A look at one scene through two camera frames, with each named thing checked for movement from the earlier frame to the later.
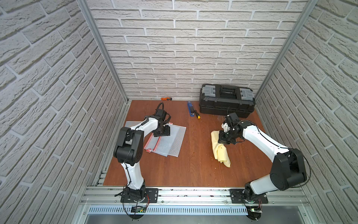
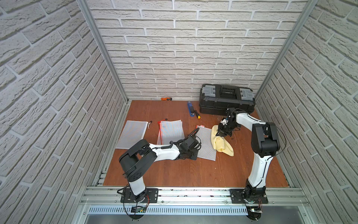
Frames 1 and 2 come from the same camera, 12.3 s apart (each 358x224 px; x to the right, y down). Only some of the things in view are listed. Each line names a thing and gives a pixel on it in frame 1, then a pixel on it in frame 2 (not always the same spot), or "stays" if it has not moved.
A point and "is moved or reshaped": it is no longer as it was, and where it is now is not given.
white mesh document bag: [168, 145] is moved or reshaped
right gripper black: [222, 140] -> [221, 132]
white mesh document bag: [130, 123] -> [169, 131]
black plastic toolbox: [222, 100] stays
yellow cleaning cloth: [220, 151] is moved or reshaped
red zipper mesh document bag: [157, 144] -> [207, 150]
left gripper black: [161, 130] -> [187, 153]
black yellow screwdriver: [197, 115] stays
